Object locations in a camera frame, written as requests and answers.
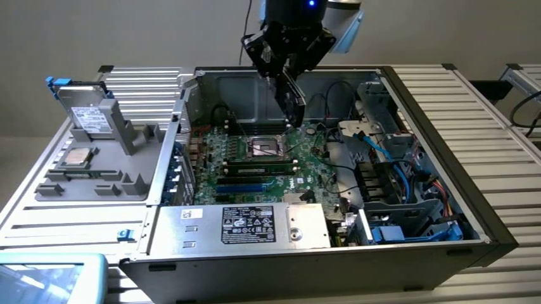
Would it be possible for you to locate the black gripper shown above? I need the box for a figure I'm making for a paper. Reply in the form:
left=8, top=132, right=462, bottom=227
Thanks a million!
left=240, top=0, right=338, bottom=79

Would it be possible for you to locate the black graphics card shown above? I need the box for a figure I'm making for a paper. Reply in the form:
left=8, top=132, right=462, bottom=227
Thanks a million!
left=268, top=68, right=308, bottom=128

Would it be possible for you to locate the metal disk bay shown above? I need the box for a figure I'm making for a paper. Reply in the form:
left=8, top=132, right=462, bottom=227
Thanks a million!
left=336, top=79, right=420, bottom=165

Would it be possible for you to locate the CPU socket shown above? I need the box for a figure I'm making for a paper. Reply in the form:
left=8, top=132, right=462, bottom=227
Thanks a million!
left=245, top=136, right=288, bottom=158

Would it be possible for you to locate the green motherboard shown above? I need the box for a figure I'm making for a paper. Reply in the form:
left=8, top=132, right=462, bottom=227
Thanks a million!
left=189, top=122, right=344, bottom=207

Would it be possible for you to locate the installed RAM stick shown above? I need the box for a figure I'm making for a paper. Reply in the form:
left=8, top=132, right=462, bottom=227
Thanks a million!
left=221, top=160, right=298, bottom=177

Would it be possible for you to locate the black expansion slot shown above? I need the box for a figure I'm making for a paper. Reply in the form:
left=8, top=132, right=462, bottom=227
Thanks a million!
left=216, top=175, right=288, bottom=187

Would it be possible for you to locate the blue expansion slot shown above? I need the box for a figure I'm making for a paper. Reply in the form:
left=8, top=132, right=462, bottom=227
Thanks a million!
left=215, top=184, right=276, bottom=194

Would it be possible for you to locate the CPU chip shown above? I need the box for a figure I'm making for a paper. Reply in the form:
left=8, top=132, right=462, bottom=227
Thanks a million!
left=57, top=146, right=94, bottom=169

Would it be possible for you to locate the grey parts rack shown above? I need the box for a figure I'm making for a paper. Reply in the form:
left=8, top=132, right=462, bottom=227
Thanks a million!
left=33, top=98, right=171, bottom=203

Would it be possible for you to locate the silver power supply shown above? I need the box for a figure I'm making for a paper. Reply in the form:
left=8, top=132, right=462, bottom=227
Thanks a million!
left=145, top=202, right=331, bottom=255

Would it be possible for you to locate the loose RAM stick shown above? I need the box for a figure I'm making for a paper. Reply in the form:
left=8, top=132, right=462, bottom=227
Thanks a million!
left=46, top=168, right=119, bottom=179

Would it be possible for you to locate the blue disk caddy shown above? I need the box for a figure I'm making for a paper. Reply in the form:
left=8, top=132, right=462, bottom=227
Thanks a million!
left=368, top=219, right=466, bottom=245

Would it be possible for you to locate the blue plastic clip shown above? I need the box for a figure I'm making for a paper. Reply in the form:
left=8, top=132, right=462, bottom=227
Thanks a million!
left=115, top=229, right=137, bottom=244

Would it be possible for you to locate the open grey PC case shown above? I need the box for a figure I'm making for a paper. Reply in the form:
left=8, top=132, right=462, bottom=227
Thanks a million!
left=119, top=65, right=519, bottom=304

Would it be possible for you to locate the light blue tray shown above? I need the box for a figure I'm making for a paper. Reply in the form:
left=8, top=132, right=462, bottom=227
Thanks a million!
left=0, top=252, right=106, bottom=304

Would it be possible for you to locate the thin black hanging cable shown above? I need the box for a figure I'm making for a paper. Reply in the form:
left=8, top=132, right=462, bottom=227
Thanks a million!
left=237, top=0, right=255, bottom=67

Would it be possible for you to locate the black looped wire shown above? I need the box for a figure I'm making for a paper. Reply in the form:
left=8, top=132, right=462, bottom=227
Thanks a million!
left=323, top=80, right=356, bottom=118

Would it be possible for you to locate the light blue SATA wire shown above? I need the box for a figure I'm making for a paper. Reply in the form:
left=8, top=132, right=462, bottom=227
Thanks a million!
left=355, top=132, right=392, bottom=163

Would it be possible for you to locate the dark blue SATA wire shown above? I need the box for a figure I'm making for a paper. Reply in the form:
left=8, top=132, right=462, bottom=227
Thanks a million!
left=388, top=160, right=420, bottom=204

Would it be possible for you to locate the hard disk with blue bracket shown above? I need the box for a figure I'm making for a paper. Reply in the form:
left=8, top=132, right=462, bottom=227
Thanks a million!
left=42, top=75, right=116, bottom=134

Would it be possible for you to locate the thick black cable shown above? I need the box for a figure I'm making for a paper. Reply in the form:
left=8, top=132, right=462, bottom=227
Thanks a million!
left=507, top=89, right=541, bottom=137

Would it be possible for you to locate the coloured power wire bundle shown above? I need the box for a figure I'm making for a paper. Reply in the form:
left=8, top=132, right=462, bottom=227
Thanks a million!
left=424, top=175, right=451, bottom=221

